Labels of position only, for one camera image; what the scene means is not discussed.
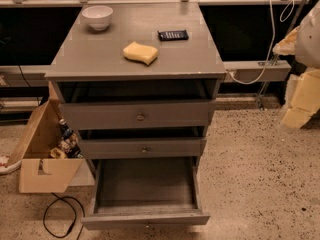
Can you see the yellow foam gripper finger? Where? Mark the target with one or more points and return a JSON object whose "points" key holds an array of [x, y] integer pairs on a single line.
{"points": [[302, 99], [287, 46]]}

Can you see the yellow sponge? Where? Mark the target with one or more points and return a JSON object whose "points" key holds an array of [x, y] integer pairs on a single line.
{"points": [[142, 53]]}

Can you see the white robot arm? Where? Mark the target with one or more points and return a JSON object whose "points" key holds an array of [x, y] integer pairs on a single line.
{"points": [[309, 34]]}

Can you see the grey middle drawer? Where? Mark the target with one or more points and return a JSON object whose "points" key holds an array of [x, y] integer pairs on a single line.
{"points": [[142, 148]]}

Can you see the grey wooden drawer cabinet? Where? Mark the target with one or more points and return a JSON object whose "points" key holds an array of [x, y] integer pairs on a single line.
{"points": [[144, 87]]}

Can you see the grey top drawer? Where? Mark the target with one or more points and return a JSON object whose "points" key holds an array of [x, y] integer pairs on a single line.
{"points": [[127, 115]]}

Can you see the grey open bottom drawer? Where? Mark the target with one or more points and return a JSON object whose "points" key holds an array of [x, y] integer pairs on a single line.
{"points": [[145, 192]]}

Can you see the metal diagonal rod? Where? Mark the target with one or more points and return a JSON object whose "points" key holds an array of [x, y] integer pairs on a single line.
{"points": [[270, 65]]}

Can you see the black snack bar packet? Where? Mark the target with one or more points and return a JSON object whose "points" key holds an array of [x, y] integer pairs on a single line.
{"points": [[173, 35]]}

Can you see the white ceramic bowl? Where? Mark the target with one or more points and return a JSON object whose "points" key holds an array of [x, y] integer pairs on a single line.
{"points": [[97, 17]]}

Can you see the bottles in cardboard box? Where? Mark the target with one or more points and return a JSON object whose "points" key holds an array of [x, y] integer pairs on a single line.
{"points": [[67, 147]]}

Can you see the cardboard box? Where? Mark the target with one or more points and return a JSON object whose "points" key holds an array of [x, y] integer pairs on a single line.
{"points": [[40, 173]]}

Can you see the white red shoe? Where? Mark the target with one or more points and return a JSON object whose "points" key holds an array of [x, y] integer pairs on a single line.
{"points": [[5, 167]]}

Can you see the grey window ledge rail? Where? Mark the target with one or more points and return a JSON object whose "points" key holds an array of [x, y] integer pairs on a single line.
{"points": [[246, 71]]}

